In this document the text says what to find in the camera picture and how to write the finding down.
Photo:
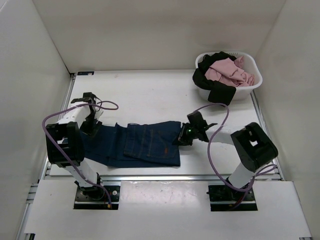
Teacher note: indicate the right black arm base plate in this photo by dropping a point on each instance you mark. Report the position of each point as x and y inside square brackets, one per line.
[225, 199]

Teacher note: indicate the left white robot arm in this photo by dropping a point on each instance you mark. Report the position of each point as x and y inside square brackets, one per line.
[65, 147]

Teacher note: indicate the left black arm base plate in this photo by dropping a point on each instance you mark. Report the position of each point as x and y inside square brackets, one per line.
[113, 196]

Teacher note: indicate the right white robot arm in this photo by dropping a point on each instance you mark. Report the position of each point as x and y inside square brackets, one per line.
[254, 148]

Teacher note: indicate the pink garment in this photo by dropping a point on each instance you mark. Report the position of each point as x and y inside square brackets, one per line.
[230, 73]

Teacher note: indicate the dark blue denim trousers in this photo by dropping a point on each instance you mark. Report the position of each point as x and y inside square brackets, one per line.
[135, 146]

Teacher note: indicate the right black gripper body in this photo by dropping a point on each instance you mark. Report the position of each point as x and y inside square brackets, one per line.
[188, 134]

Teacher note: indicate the white plastic laundry basket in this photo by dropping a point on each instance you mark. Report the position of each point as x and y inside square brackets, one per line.
[249, 66]

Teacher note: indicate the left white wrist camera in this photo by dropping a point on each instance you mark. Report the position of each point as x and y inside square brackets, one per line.
[97, 115]

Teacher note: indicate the black garment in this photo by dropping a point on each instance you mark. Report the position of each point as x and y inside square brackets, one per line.
[218, 91]

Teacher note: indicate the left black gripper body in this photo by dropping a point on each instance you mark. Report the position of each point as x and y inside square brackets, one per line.
[87, 127]

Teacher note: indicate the blue label sticker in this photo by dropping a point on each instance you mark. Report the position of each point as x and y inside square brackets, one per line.
[85, 73]

